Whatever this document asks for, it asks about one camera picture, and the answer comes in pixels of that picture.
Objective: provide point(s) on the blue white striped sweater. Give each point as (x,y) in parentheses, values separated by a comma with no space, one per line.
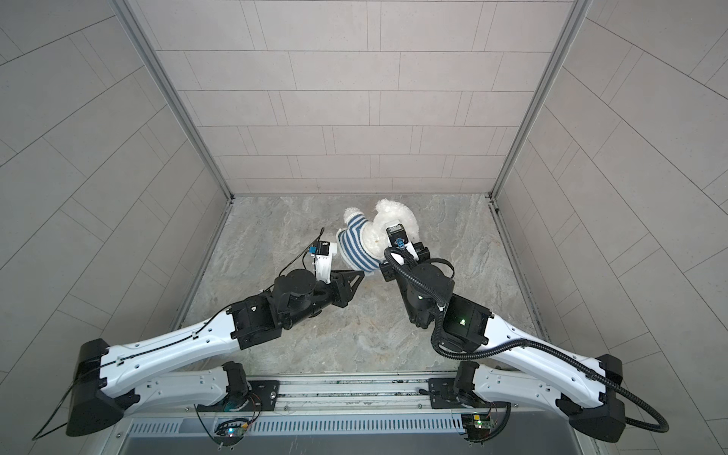
(351,242)

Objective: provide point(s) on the green circuit board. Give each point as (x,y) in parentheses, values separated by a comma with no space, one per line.
(477,428)
(232,432)

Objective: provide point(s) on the corner aluminium profile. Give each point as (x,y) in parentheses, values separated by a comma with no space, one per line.
(574,20)
(134,31)

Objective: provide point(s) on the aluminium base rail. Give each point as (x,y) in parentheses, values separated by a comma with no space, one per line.
(176,395)

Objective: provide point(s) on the right green circuit board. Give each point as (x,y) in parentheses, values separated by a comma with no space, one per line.
(477,428)

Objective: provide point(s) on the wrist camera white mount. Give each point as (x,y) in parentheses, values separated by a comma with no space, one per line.
(400,240)
(323,253)

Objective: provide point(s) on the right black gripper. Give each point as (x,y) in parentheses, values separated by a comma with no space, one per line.
(388,271)

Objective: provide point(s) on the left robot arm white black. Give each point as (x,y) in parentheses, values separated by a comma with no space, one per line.
(107,378)

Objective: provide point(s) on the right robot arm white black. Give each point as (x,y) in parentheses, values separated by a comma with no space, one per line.
(500,364)

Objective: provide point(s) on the left green circuit board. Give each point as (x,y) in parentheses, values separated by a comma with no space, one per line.
(232,432)

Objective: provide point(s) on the right corner aluminium profile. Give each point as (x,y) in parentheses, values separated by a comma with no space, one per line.
(574,20)

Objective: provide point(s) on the left corner aluminium profile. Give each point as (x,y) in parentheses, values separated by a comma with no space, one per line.
(134,31)

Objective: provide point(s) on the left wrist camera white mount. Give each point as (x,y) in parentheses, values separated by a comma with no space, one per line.
(323,253)

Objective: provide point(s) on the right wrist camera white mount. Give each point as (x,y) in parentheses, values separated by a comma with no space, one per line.
(400,240)

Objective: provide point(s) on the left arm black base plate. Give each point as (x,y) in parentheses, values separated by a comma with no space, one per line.
(258,395)

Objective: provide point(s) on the white teddy bear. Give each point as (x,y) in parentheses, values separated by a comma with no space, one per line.
(389,213)

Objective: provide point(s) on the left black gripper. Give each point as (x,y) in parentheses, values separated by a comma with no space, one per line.
(338,287)

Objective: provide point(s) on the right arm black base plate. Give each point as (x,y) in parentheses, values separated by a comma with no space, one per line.
(443,396)

